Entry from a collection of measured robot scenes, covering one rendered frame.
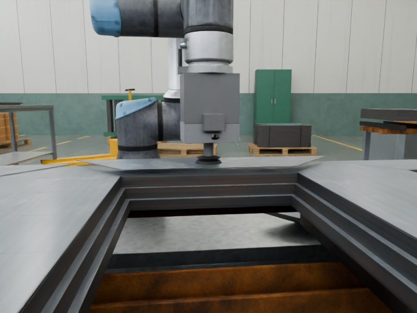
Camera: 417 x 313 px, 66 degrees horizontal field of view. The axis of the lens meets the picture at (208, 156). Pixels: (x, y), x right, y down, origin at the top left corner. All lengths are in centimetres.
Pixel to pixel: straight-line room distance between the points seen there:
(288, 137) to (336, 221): 598
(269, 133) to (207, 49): 581
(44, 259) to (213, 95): 33
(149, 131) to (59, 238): 67
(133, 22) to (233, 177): 30
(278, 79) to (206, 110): 930
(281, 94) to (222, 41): 929
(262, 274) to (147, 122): 55
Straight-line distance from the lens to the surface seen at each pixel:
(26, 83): 1173
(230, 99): 49
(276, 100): 974
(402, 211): 37
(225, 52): 49
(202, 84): 48
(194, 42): 49
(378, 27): 1156
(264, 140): 626
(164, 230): 77
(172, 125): 92
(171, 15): 59
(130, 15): 59
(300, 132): 641
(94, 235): 32
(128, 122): 92
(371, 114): 411
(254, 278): 52
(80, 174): 52
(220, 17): 49
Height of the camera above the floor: 97
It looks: 9 degrees down
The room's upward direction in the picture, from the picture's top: straight up
